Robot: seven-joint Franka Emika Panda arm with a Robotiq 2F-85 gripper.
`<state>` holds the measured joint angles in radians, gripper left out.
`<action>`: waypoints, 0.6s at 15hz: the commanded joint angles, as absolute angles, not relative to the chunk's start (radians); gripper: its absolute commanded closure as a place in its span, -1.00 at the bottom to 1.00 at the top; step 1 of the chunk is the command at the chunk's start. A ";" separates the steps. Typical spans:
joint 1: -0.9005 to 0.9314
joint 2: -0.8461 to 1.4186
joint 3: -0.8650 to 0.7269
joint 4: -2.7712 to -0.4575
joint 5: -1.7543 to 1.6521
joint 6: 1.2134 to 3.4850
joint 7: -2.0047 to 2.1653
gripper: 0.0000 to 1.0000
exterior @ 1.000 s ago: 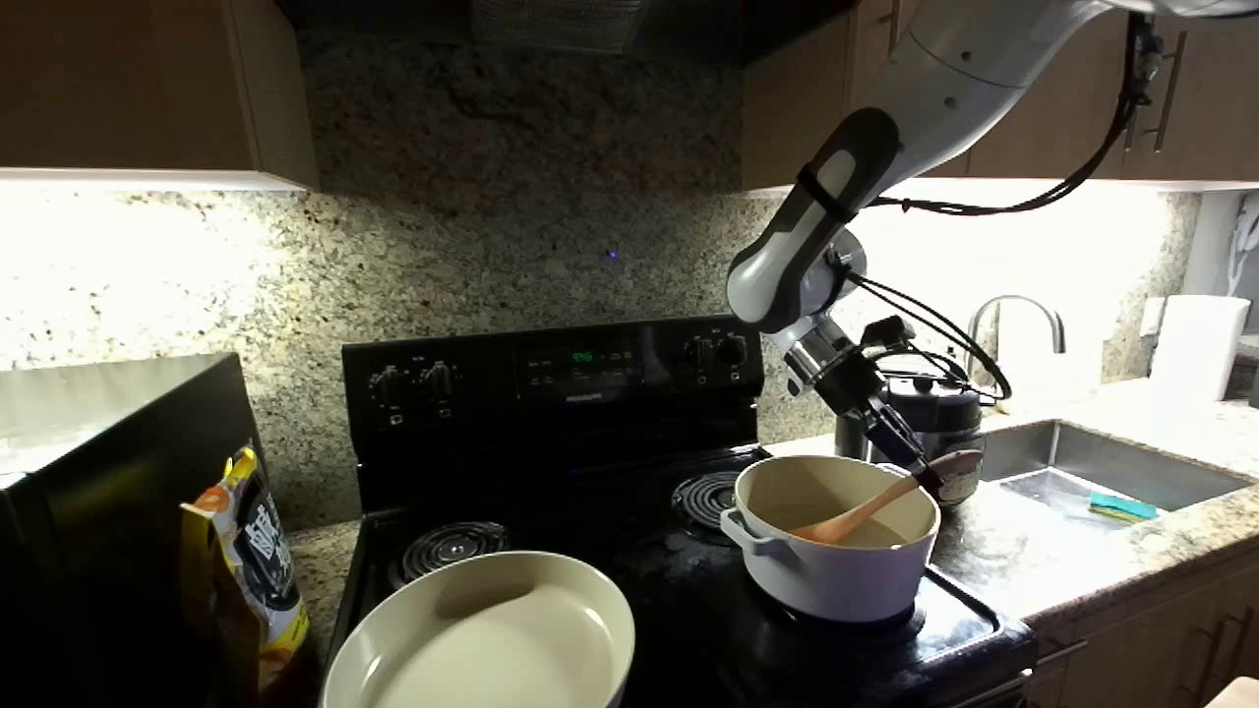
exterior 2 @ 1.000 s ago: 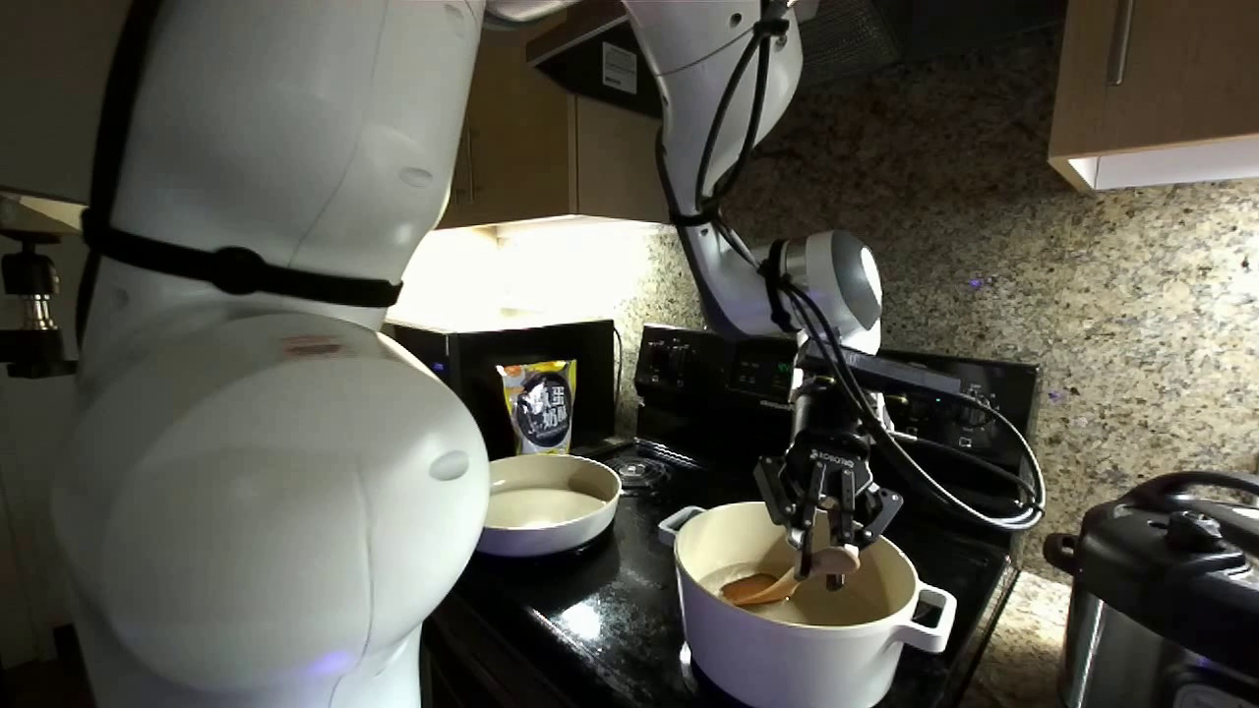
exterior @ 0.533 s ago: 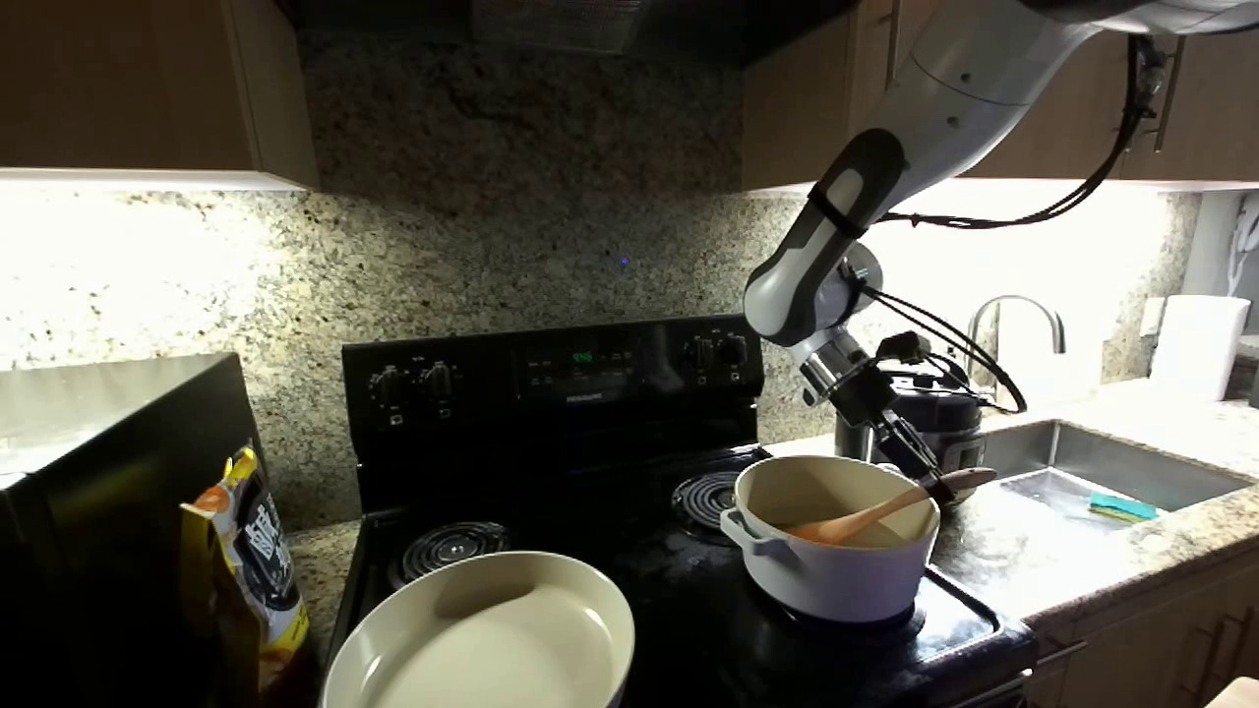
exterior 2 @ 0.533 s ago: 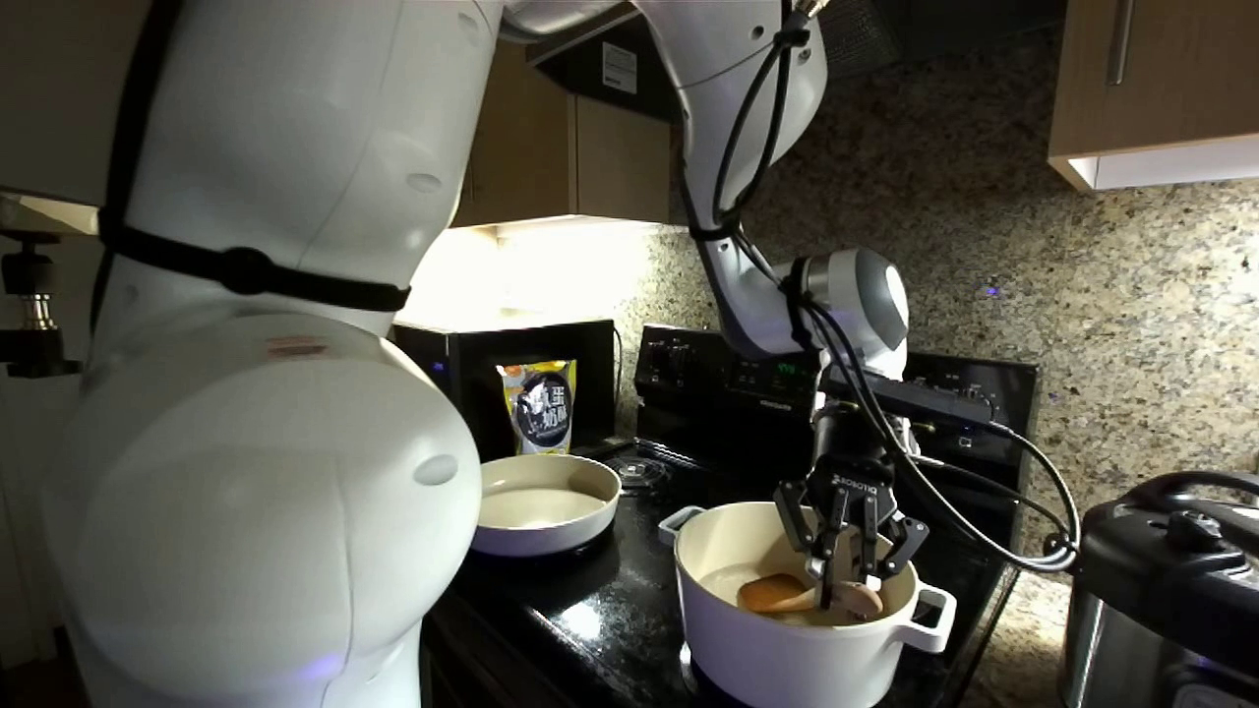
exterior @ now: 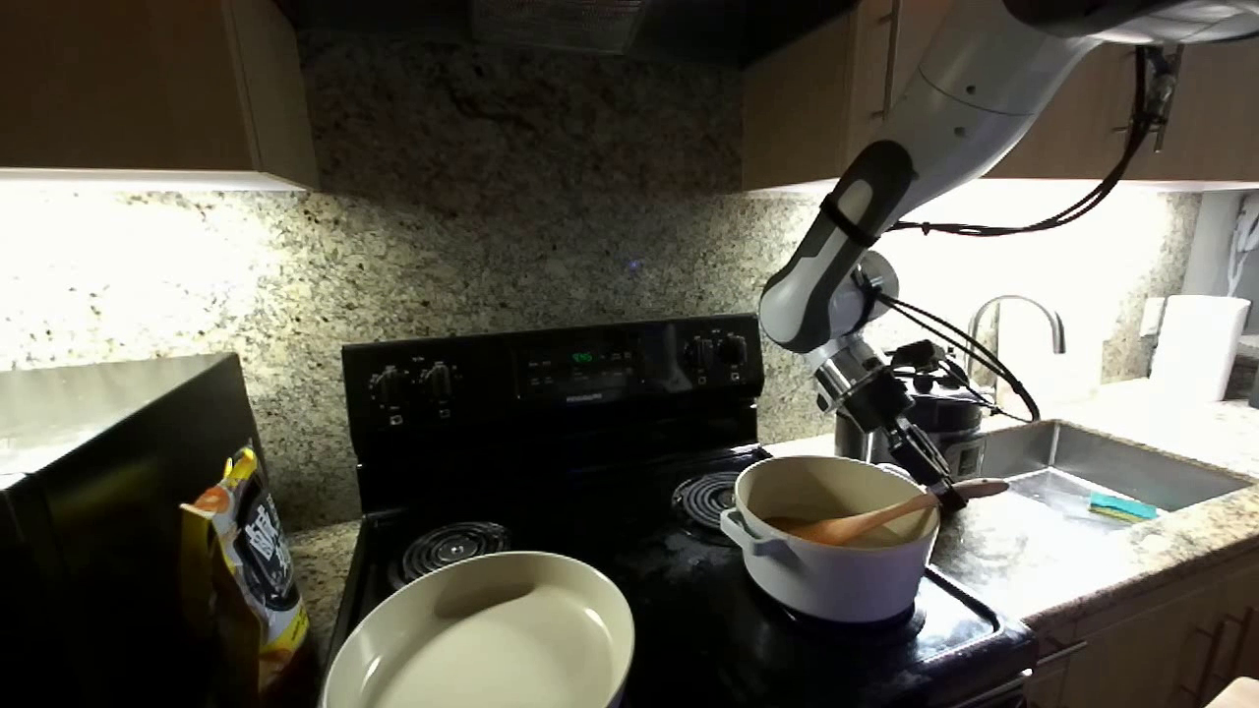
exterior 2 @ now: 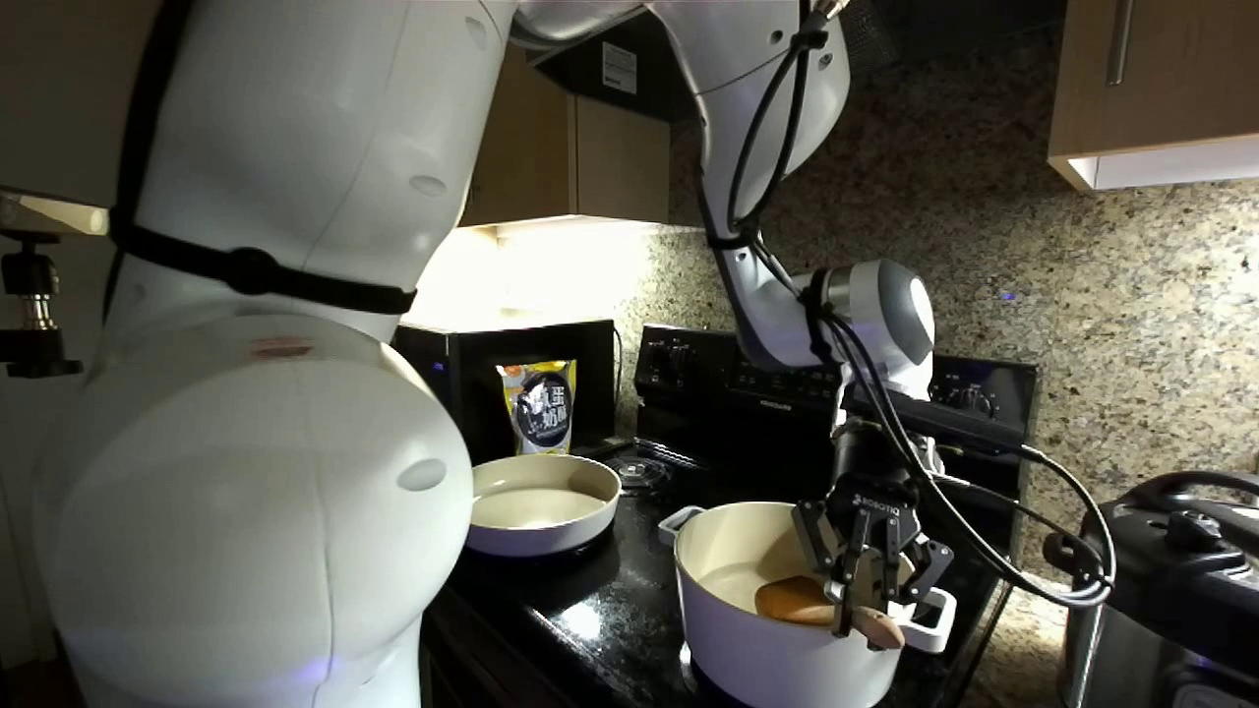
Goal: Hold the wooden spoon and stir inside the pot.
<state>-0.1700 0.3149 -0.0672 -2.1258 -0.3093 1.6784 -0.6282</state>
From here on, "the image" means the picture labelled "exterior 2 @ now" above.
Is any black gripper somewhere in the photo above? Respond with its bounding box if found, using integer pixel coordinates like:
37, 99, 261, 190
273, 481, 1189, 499
819, 414, 959, 640

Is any wooden spoon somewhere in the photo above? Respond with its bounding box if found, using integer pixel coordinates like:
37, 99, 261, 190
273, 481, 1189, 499
753, 570, 908, 651

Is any black electric stove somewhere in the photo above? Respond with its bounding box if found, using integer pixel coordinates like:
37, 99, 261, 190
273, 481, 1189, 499
428, 321, 1043, 708

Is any white round shallow pan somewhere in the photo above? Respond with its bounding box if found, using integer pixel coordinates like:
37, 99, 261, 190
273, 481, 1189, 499
467, 453, 627, 564

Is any yellow black snack bag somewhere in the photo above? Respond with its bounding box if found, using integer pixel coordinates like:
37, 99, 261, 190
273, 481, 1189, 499
492, 358, 584, 459

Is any dark range hood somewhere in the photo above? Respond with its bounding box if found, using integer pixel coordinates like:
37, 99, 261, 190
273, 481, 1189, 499
537, 0, 908, 120

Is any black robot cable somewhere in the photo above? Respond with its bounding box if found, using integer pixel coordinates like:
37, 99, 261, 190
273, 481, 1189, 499
720, 0, 1120, 612

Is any white two-handled pot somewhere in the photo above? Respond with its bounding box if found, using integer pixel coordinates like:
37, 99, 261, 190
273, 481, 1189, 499
659, 499, 959, 708

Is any wooden wall cabinet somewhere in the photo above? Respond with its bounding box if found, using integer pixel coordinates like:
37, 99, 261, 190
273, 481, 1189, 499
1043, 0, 1259, 196
458, 43, 713, 232

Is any black strap band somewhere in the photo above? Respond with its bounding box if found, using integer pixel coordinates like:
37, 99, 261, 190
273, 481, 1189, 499
101, 0, 420, 318

